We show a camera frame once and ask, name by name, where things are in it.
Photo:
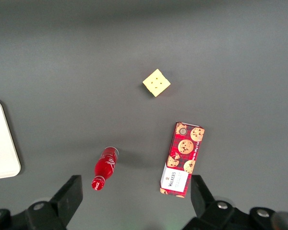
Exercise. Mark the multicoloured puzzle cube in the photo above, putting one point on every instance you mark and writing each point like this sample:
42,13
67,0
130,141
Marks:
156,82

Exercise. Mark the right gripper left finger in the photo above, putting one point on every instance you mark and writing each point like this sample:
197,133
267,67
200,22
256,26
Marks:
67,203

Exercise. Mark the white rectangular tray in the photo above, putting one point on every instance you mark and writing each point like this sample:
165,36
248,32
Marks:
2,143

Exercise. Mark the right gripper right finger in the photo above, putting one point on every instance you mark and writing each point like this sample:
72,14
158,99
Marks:
202,203

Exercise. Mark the red coke bottle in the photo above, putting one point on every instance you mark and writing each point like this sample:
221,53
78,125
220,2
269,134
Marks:
105,165

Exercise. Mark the red Walkers cookie box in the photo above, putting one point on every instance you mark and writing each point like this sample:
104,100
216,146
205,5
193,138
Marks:
180,155

